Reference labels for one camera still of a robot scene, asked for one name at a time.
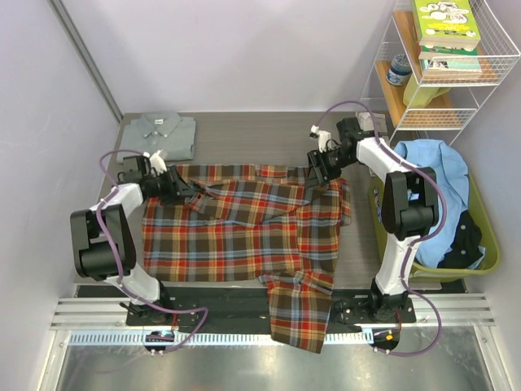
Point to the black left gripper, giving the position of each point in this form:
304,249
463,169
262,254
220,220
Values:
177,188

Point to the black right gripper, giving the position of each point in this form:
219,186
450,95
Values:
319,176

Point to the red brown plaid shirt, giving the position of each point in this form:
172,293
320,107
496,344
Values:
259,227

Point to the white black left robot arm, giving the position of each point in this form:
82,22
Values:
103,246

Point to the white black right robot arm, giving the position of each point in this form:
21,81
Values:
409,208

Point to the folded grey shirt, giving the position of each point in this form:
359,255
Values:
166,131

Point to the clear plastic bag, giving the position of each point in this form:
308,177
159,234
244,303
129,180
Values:
372,123

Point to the green laundry basket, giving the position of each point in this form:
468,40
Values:
492,256

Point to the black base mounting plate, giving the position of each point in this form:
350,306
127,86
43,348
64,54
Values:
245,310

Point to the light blue shirt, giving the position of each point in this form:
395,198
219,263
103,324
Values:
443,195

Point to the yellow green cloth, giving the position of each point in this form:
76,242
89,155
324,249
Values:
416,96

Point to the blue white jar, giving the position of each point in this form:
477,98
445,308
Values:
399,70

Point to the black garment in basket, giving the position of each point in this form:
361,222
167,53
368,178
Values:
466,251

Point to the green top book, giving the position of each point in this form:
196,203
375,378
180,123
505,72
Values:
445,23

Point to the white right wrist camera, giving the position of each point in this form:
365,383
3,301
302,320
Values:
321,136

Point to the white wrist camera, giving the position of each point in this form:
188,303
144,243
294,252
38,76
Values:
321,136
156,161

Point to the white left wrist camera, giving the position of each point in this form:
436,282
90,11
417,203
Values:
156,161

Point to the white wire shelf rack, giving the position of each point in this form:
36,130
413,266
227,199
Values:
448,115

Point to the white slotted cable duct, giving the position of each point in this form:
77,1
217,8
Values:
159,337

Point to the aluminium frame rail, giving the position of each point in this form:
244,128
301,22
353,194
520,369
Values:
455,310

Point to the grey wall corner strip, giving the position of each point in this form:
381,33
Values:
69,27

